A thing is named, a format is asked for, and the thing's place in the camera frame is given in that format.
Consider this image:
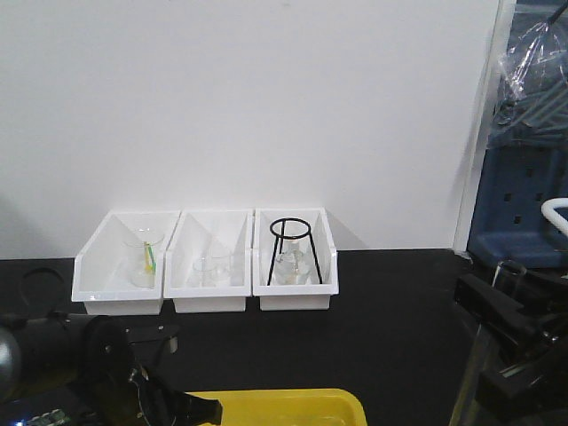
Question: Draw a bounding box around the white gooseneck lab faucet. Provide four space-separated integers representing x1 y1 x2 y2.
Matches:
540 197 567 254

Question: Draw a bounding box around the black wire tripod stand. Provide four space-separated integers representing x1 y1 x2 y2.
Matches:
266 217 323 287

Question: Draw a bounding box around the clear plastic bag of pegs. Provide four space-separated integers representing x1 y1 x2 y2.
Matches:
487 3 567 149

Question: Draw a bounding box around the tall clear test tube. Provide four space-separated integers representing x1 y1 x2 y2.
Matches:
449 259 526 425

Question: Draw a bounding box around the white right storage bin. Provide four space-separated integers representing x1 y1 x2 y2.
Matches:
252 208 339 312

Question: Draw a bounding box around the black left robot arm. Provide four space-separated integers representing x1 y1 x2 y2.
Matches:
1 306 223 425

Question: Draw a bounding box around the clear beaker in middle bin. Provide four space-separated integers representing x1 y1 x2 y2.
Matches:
192 248 233 288

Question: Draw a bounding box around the white left storage bin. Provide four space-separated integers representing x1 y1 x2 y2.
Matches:
71 210 181 316

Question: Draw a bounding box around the white storage bin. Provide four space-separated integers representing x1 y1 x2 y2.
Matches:
163 209 254 313
252 208 339 312
71 210 181 316

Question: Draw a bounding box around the blue-grey pegboard drying rack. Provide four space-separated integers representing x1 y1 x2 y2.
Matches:
466 0 568 270

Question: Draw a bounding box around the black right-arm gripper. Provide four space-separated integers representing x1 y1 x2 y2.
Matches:
454 268 567 421

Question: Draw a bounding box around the clear flask under tripod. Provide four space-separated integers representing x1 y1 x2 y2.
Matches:
273 241 311 286

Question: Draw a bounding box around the clear beaker with green stick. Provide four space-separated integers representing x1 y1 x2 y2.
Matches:
122 227 164 289

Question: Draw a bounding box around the yellow plastic tray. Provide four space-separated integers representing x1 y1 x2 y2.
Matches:
191 388 367 426

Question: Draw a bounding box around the white middle storage bin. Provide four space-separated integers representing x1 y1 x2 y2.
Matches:
163 209 254 313

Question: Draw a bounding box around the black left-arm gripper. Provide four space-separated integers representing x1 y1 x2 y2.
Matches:
82 316 222 425

